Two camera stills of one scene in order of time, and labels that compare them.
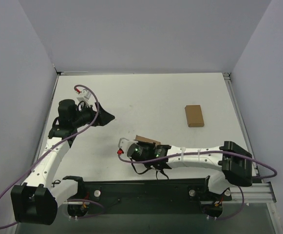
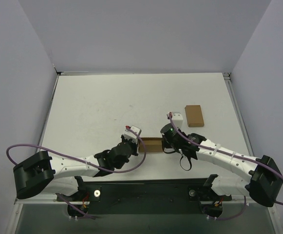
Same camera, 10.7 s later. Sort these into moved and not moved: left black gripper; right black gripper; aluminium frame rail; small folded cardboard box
Moved: right black gripper; left black gripper
Not moved: small folded cardboard box; aluminium frame rail
